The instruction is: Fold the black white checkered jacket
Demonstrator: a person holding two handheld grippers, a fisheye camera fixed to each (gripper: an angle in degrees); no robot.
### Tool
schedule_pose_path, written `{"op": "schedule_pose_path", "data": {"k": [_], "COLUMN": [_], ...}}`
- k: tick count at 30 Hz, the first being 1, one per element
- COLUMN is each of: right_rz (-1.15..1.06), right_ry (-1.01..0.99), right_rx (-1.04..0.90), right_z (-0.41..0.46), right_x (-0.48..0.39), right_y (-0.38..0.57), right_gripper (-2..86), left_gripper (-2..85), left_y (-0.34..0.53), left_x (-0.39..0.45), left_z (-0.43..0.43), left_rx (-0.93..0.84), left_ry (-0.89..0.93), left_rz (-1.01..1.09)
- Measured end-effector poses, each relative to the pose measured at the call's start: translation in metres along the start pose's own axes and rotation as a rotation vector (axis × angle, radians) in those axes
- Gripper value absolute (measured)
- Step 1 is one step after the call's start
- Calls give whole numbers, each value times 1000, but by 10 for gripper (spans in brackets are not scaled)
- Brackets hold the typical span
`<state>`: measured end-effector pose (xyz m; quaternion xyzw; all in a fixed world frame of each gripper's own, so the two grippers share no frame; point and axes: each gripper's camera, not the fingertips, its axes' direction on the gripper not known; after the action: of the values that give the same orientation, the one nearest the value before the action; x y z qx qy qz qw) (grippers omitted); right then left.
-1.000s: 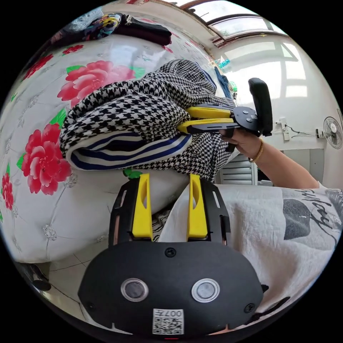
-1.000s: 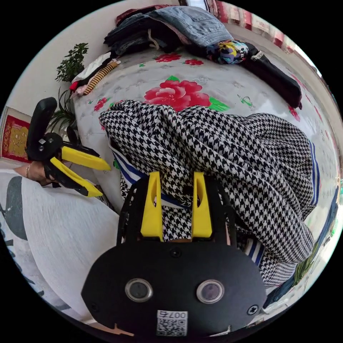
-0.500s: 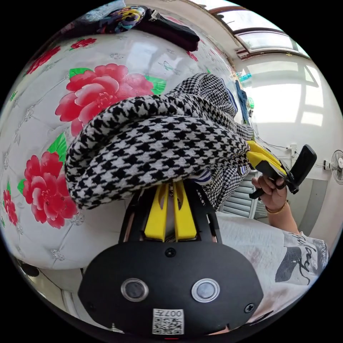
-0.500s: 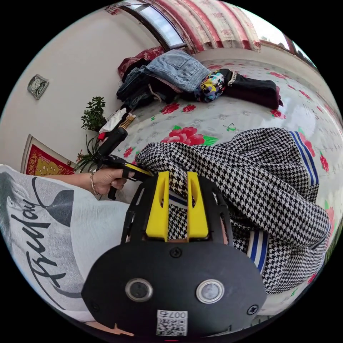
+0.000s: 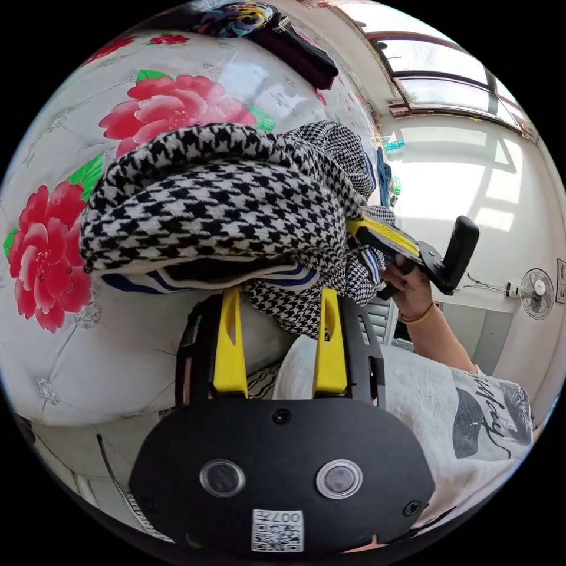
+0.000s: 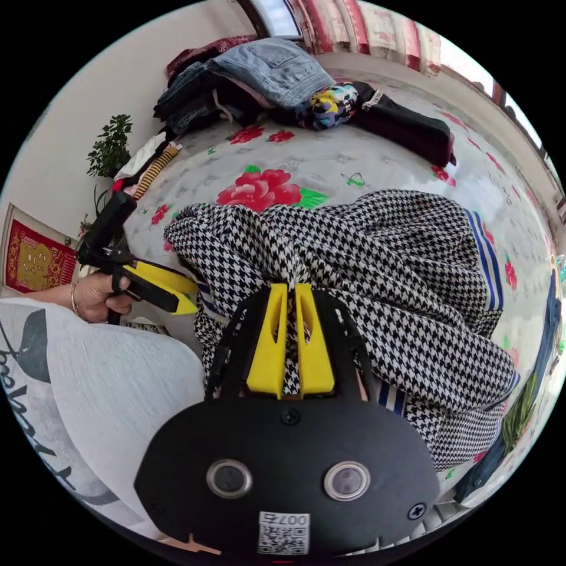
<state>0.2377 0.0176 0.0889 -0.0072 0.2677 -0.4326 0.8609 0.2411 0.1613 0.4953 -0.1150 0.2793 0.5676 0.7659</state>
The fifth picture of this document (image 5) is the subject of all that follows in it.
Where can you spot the wall fan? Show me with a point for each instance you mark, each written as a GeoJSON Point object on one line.
{"type": "Point", "coordinates": [536, 292]}

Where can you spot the person's right hand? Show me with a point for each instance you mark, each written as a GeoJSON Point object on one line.
{"type": "Point", "coordinates": [411, 292]}

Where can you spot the black white checkered jacket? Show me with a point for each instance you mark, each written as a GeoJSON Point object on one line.
{"type": "Point", "coordinates": [221, 208]}

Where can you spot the pile of clothes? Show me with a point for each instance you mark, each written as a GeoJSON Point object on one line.
{"type": "Point", "coordinates": [292, 44]}

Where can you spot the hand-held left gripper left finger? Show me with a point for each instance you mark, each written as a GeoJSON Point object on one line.
{"type": "Point", "coordinates": [230, 353]}

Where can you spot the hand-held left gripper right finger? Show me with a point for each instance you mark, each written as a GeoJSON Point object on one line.
{"type": "Point", "coordinates": [329, 362]}

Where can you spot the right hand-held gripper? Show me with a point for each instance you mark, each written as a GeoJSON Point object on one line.
{"type": "Point", "coordinates": [429, 263]}

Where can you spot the person's right forearm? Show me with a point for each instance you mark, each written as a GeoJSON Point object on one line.
{"type": "Point", "coordinates": [438, 340]}

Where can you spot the bed with floral sheet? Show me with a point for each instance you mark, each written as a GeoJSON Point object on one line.
{"type": "Point", "coordinates": [110, 353]}

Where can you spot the window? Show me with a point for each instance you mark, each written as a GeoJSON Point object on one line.
{"type": "Point", "coordinates": [442, 75]}

